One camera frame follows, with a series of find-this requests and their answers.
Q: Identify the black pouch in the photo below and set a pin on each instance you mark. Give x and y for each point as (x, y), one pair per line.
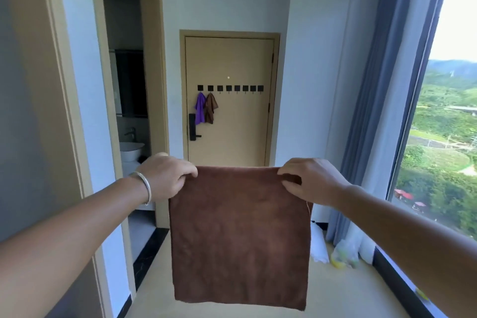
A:
(142, 159)

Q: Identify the row of black hooks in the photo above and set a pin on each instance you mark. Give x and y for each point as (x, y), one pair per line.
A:
(210, 88)

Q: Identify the blue grey curtain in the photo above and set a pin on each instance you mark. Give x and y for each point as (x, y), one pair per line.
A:
(372, 105)

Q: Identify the metal faucet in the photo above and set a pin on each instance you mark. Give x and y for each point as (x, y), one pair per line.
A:
(131, 132)

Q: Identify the clear bag of yellow items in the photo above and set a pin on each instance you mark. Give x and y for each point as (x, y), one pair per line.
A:
(343, 256)

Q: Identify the beige bathroom door frame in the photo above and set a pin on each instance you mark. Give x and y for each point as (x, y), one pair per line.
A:
(152, 68)

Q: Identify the white sheer curtain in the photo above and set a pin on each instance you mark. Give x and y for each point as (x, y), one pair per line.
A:
(402, 142)

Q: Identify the beige door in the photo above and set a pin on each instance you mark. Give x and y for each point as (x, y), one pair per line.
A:
(238, 135)
(182, 105)

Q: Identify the black framed mirror cabinet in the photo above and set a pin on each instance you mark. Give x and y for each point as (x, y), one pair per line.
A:
(128, 83)

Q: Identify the person's left hand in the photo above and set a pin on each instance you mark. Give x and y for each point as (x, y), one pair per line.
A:
(167, 176)

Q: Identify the white cloth pile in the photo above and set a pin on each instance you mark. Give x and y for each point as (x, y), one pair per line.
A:
(318, 247)

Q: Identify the person's right forearm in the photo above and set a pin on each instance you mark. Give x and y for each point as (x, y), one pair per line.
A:
(421, 239)

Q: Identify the dark framed window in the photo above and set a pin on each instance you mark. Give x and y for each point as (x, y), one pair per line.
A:
(395, 280)

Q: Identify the person's left forearm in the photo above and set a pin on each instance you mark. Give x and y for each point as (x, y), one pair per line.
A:
(67, 239)

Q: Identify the brown towel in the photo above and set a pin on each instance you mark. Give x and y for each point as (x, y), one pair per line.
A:
(210, 107)
(238, 239)

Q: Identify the white sink basin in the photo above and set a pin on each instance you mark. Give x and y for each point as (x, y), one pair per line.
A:
(130, 152)

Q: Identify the person's right hand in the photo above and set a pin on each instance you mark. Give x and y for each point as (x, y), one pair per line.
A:
(320, 183)

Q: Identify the purple towel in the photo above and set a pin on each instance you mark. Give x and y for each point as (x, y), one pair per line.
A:
(200, 107)

